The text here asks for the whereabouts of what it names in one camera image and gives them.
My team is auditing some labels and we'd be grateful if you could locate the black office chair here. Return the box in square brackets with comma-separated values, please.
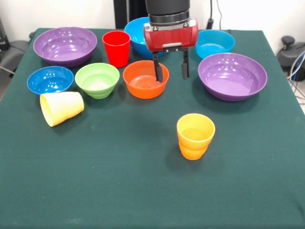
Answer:
[0, 16, 35, 72]

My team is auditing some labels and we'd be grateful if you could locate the orange plastic cup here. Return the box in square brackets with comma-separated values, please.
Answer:
[176, 113, 216, 161]

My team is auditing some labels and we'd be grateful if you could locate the dark blue plastic bowl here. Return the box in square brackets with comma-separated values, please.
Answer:
[26, 66, 75, 96]

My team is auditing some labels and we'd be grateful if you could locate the small light blue bowl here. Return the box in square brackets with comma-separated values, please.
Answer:
[194, 29, 236, 60]

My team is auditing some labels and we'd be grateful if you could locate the large light blue bowl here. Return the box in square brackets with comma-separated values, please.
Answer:
[123, 16, 165, 59]

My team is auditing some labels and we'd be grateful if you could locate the dark green tablecloth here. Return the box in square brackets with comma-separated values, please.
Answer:
[0, 28, 305, 229]

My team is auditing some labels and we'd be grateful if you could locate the purple plastic bowl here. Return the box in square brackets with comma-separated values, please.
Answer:
[198, 52, 268, 103]
[32, 26, 98, 69]

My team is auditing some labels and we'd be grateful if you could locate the red plastic cup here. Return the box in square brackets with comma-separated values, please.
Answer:
[102, 31, 131, 68]

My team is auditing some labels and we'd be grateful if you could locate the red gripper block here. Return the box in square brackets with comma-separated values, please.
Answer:
[143, 17, 199, 83]

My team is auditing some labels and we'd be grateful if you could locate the green plastic bowl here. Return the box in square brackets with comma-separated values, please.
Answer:
[74, 62, 121, 99]

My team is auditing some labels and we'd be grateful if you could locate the orange-red plastic bowl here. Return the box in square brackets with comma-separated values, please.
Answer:
[122, 60, 170, 99]

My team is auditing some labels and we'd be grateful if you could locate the yellow plastic cup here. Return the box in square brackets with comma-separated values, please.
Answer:
[39, 91, 85, 127]

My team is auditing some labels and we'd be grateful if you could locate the tangle of floor cables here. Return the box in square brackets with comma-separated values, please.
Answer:
[287, 51, 305, 101]

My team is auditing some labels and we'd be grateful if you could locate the black hanging cable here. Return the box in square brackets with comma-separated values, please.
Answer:
[206, 0, 214, 30]

